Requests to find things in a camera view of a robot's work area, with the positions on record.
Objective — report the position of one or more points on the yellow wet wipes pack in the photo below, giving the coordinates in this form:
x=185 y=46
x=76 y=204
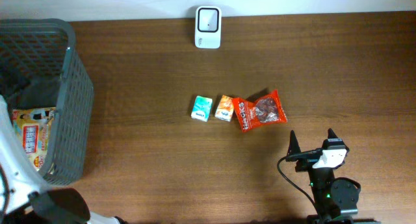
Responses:
x=33 y=129

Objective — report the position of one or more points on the grey plastic mesh basket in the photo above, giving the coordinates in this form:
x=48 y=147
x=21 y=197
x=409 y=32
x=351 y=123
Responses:
x=40 y=67

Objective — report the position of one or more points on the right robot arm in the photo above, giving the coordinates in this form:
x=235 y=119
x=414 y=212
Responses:
x=335 y=199

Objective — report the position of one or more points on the green tissue pack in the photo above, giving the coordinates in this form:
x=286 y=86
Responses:
x=202 y=108

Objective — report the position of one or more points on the orange tissue pack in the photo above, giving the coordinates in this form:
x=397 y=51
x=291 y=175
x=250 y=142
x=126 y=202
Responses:
x=225 y=109

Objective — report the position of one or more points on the white barcode scanner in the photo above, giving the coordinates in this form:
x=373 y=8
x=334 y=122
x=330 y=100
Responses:
x=208 y=27

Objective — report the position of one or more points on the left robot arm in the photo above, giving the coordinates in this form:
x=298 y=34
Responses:
x=28 y=198

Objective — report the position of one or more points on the red snack bag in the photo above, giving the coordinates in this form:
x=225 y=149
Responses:
x=264 y=111

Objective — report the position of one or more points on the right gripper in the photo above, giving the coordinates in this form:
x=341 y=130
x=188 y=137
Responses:
x=294 y=147

